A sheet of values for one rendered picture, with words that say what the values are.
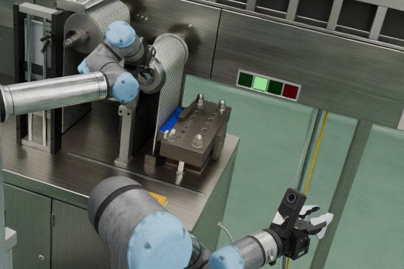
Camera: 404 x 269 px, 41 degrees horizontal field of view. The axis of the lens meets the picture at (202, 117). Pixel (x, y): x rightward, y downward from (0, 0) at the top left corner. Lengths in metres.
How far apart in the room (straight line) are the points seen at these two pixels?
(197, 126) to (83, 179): 0.47
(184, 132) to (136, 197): 1.08
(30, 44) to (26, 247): 0.78
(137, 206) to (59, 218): 1.11
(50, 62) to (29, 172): 0.39
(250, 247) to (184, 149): 0.77
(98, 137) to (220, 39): 0.62
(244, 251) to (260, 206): 2.24
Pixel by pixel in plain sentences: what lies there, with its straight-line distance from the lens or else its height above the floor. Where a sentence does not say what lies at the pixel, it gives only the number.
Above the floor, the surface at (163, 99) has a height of 1.15.
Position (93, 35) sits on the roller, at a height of 1.34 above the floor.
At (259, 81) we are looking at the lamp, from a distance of 2.12.
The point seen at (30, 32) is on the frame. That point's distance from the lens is 1.91.
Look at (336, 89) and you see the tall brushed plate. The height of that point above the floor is 1.24.
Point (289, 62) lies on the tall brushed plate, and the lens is 2.08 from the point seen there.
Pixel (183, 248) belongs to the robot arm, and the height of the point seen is 1.42.
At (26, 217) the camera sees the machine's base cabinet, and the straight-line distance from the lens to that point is 2.11.
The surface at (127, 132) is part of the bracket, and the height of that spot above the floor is 1.03.
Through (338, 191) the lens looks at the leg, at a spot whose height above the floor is 0.70.
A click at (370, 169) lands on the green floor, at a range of 4.16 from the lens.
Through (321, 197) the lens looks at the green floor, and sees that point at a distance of 3.68.
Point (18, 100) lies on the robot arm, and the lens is 1.34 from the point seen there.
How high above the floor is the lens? 2.05
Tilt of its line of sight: 29 degrees down
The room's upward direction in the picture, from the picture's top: 9 degrees clockwise
